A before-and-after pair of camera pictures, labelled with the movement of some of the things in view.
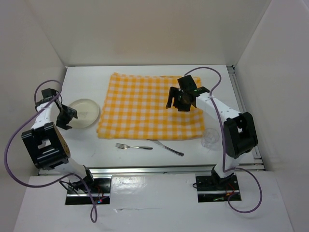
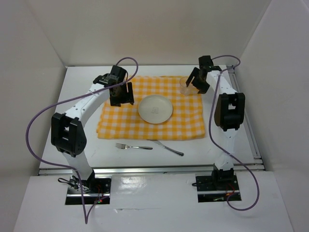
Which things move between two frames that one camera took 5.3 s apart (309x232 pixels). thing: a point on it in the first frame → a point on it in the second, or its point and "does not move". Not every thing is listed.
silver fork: (125, 147) does not move
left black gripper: (70, 113) → (127, 97)
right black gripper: (174, 92) → (203, 88)
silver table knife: (160, 143) does not move
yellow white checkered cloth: (134, 107) does not move
